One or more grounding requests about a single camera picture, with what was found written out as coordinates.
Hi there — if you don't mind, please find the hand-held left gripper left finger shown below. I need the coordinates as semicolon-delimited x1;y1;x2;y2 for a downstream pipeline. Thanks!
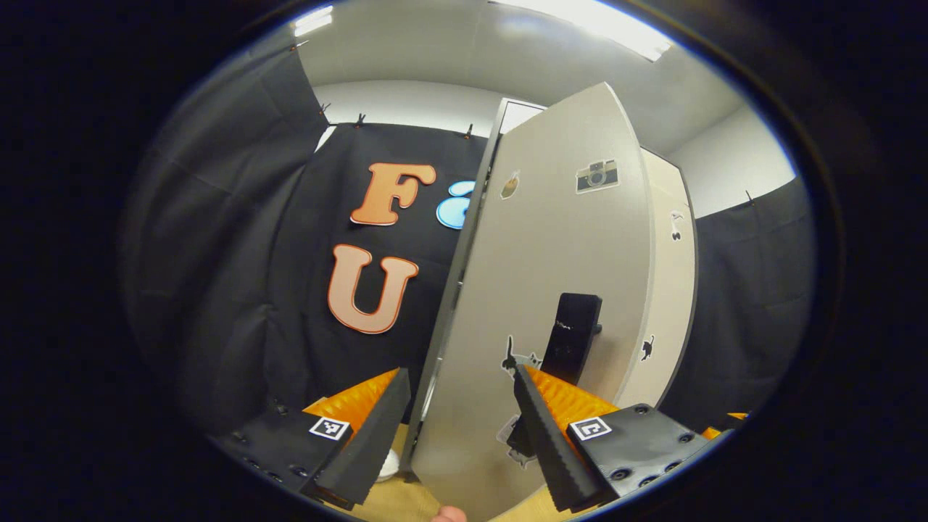
210;368;411;510

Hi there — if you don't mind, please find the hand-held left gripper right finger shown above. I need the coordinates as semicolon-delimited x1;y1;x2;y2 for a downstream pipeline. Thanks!
513;364;729;512

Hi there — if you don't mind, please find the white cabinet door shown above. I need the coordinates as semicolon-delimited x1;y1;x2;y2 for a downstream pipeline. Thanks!
616;149;699;410
401;82;657;522

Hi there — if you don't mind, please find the black backdrop cloth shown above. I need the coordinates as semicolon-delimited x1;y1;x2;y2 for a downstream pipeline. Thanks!
123;47;816;436

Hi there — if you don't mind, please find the small ceiling light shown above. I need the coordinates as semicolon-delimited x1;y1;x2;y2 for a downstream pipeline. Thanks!
294;6;334;37

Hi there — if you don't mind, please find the large ceiling light panel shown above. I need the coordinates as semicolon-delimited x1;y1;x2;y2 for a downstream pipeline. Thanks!
493;0;675;62

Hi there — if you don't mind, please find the black door handle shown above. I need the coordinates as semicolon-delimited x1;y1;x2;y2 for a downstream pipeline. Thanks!
540;293;603;386

